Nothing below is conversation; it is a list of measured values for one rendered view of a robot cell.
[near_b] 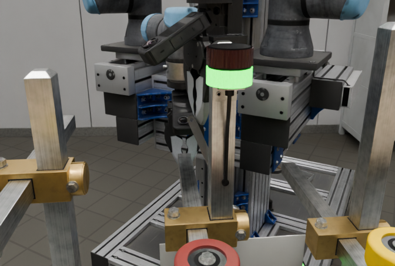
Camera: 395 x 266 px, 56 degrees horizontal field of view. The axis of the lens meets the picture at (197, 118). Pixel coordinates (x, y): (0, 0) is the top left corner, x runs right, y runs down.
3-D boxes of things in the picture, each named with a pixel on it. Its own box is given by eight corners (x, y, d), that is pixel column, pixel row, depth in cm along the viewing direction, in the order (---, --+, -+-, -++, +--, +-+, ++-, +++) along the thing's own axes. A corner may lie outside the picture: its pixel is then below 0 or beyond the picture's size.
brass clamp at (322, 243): (303, 239, 68) (305, 215, 66) (373, 235, 69) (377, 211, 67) (316, 263, 62) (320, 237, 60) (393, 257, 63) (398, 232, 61)
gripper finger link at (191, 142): (195, 160, 93) (195, 125, 90) (198, 170, 87) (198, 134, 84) (183, 160, 92) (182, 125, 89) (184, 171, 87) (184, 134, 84)
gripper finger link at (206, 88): (216, 104, 59) (216, 47, 56) (207, 105, 58) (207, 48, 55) (202, 96, 63) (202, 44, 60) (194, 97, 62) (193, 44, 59)
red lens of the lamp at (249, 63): (203, 60, 50) (203, 44, 50) (247, 59, 51) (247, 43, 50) (209, 69, 45) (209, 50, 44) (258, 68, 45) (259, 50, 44)
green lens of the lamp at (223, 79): (203, 78, 51) (203, 62, 50) (246, 77, 52) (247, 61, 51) (208, 89, 45) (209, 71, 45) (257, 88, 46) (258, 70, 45)
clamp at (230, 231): (164, 233, 63) (164, 207, 62) (242, 228, 65) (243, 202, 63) (165, 255, 58) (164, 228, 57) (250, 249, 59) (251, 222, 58)
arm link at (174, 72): (201, 63, 78) (163, 63, 77) (201, 84, 79) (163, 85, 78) (198, 57, 85) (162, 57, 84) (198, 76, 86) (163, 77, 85)
